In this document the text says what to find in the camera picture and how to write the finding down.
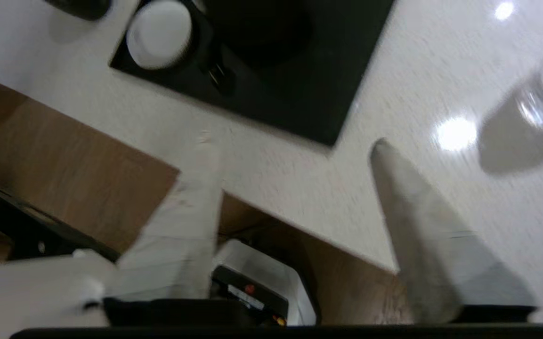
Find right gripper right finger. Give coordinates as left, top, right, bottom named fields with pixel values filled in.
left=370, top=139, right=538, bottom=325

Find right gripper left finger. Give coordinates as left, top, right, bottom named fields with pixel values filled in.
left=104, top=137, right=253, bottom=325

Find black electric kettle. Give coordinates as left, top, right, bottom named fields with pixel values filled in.
left=203, top=0, right=315, bottom=69

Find white robot chassis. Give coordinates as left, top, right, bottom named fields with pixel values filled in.
left=0, top=239, right=320, bottom=326

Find black rectangular tray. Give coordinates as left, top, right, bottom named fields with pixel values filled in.
left=109, top=0, right=394, bottom=147

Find round white coaster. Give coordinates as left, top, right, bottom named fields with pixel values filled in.
left=126, top=0, right=193, bottom=70

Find black power cord with plug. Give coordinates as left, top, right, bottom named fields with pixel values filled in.
left=204, top=60, right=237, bottom=96

